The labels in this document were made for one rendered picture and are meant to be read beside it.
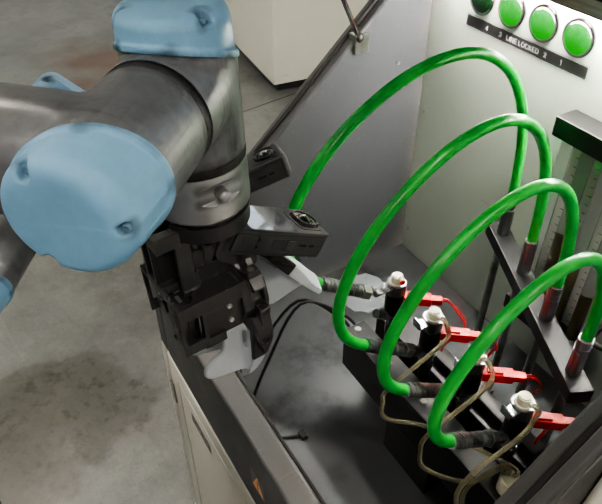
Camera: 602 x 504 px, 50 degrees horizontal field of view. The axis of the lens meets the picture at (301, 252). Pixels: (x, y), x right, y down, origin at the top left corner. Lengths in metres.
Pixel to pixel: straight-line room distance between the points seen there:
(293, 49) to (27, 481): 2.62
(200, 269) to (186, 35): 0.20
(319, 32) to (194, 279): 3.36
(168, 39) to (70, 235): 0.13
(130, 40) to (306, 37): 3.40
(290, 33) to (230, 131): 3.32
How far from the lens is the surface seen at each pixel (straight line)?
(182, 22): 0.40
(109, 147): 0.33
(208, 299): 0.51
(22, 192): 0.34
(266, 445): 0.91
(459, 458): 0.88
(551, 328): 0.89
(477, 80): 1.10
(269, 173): 0.69
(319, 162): 0.70
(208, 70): 0.41
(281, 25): 3.71
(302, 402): 1.10
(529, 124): 0.77
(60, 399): 2.28
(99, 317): 2.49
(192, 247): 0.50
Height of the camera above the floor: 1.71
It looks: 40 degrees down
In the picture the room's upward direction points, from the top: straight up
